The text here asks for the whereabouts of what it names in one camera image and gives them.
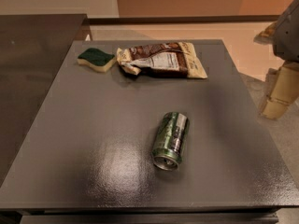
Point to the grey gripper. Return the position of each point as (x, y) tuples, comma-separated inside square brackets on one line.
[(287, 36)]

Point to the green soda can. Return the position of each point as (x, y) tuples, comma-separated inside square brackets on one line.
[(169, 142)]

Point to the brown and cream snack bag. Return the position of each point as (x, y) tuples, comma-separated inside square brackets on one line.
[(174, 59)]

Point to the green and yellow sponge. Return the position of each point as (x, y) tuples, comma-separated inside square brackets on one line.
[(96, 59)]

